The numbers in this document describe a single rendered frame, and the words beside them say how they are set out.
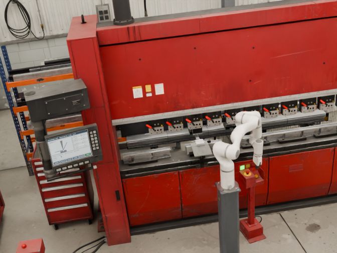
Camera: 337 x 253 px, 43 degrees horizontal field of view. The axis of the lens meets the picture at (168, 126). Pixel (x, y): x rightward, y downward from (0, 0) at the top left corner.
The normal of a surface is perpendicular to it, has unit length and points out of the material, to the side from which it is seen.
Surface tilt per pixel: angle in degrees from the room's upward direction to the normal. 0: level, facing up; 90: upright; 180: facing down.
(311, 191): 104
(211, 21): 90
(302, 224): 0
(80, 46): 90
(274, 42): 90
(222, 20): 90
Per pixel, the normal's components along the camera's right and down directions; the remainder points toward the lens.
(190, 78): 0.14, 0.45
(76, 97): 0.37, 0.41
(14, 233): -0.09, -0.88
